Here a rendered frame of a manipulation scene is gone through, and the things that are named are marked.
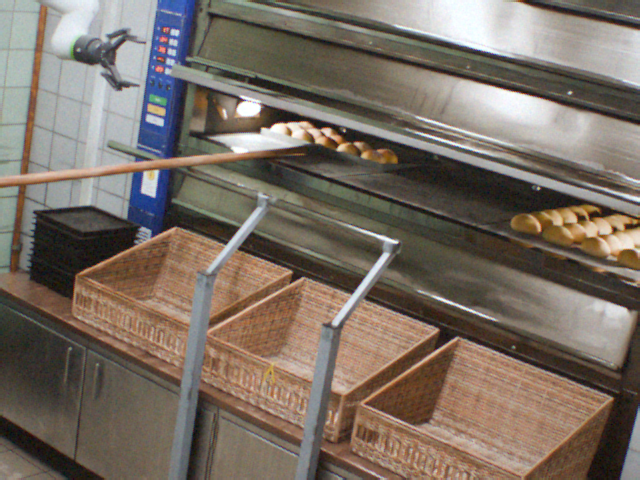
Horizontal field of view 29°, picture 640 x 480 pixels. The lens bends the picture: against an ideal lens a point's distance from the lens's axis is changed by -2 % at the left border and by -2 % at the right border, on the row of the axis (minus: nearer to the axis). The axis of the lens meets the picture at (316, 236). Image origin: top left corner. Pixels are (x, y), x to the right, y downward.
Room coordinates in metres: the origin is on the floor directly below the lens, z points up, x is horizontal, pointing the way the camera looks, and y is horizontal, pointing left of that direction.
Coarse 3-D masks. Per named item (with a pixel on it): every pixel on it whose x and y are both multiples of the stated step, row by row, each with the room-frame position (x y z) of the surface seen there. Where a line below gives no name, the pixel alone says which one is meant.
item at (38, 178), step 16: (160, 160) 3.82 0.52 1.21; (176, 160) 3.88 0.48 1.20; (192, 160) 3.93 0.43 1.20; (208, 160) 4.00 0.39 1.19; (224, 160) 4.07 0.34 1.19; (240, 160) 4.15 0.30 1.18; (16, 176) 3.33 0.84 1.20; (32, 176) 3.37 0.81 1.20; (48, 176) 3.42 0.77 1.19; (64, 176) 3.47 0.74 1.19; (80, 176) 3.52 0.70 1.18; (96, 176) 3.58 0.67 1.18
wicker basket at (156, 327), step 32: (128, 256) 4.20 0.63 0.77; (160, 256) 4.34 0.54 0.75; (192, 256) 4.30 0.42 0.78; (96, 288) 3.95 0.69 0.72; (128, 288) 4.22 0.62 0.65; (160, 288) 4.32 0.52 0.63; (192, 288) 4.26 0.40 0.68; (224, 288) 4.19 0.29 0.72; (256, 288) 4.12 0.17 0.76; (96, 320) 3.94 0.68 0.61; (128, 320) 4.05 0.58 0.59; (160, 320) 3.78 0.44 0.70; (224, 320) 3.82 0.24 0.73; (160, 352) 3.77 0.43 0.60
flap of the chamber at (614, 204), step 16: (192, 80) 4.26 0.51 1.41; (208, 80) 4.22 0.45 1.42; (240, 96) 4.21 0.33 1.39; (256, 96) 4.08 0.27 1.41; (304, 112) 3.96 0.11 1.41; (320, 112) 3.92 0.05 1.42; (352, 128) 3.84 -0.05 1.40; (368, 128) 3.81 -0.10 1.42; (400, 144) 3.94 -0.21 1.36; (416, 144) 3.70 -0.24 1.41; (432, 144) 3.67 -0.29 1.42; (464, 160) 3.59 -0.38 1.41; (480, 160) 3.56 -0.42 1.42; (512, 176) 3.49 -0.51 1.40; (528, 176) 3.47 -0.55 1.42; (560, 192) 3.46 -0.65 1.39; (576, 192) 3.37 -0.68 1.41; (592, 192) 3.35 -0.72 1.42; (624, 208) 3.28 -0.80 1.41
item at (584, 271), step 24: (192, 144) 4.43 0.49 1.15; (216, 144) 4.37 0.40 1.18; (264, 168) 4.22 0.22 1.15; (288, 168) 4.16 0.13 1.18; (336, 192) 4.03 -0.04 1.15; (360, 192) 3.98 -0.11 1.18; (408, 216) 3.86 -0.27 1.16; (432, 216) 3.81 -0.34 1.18; (480, 240) 3.70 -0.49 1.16; (504, 240) 3.65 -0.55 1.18; (552, 264) 3.55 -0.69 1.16; (576, 264) 3.51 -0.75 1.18; (624, 288) 3.40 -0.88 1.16
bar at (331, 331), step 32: (256, 192) 3.75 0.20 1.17; (352, 224) 3.54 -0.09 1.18; (224, 256) 3.60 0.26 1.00; (384, 256) 3.43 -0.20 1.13; (192, 320) 3.55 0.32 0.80; (192, 352) 3.54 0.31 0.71; (320, 352) 3.26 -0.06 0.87; (192, 384) 3.54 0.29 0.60; (320, 384) 3.25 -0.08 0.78; (192, 416) 3.56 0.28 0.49; (320, 416) 3.26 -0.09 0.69
